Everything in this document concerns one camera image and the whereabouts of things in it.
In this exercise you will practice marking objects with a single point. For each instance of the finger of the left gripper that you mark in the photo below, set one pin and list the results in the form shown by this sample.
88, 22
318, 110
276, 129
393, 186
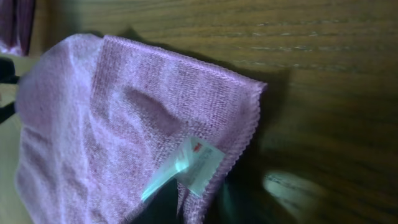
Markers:
8, 76

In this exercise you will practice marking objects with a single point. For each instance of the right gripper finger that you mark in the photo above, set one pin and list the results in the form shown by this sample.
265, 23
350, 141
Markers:
162, 208

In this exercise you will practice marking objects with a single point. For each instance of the purple microfiber cloth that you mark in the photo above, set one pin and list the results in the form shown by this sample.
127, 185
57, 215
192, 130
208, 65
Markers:
100, 115

